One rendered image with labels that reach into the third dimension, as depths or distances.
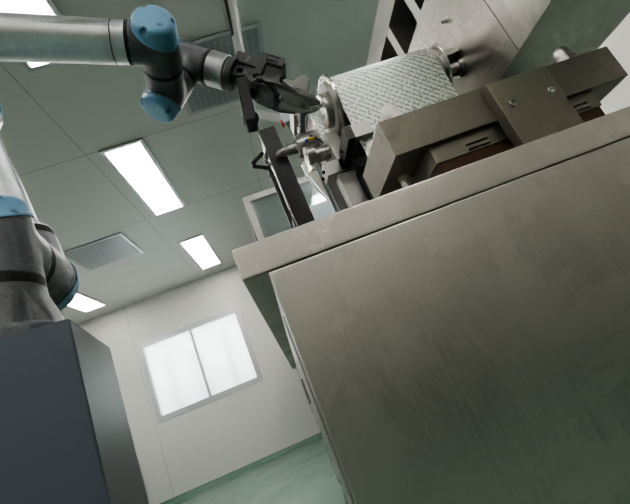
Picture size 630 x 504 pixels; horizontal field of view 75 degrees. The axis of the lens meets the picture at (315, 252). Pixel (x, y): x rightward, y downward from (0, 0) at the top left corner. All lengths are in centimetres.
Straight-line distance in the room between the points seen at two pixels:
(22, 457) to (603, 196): 70
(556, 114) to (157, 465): 638
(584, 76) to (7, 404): 87
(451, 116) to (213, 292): 606
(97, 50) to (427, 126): 57
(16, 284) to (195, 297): 601
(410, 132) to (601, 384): 39
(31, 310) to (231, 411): 580
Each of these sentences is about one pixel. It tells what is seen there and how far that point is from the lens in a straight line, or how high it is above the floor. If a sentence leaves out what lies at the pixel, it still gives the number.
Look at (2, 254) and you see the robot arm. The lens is 65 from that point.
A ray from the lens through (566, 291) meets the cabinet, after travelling 54.
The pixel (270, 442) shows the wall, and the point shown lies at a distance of 632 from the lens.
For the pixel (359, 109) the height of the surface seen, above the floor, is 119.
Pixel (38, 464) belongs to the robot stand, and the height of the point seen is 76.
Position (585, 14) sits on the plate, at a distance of 100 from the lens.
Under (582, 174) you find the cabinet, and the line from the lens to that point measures 61.
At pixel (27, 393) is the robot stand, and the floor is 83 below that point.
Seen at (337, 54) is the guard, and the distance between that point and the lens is 164.
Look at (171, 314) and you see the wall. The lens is 665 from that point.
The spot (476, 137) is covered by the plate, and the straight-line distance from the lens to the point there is 67.
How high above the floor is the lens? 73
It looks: 16 degrees up
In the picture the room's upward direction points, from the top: 23 degrees counter-clockwise
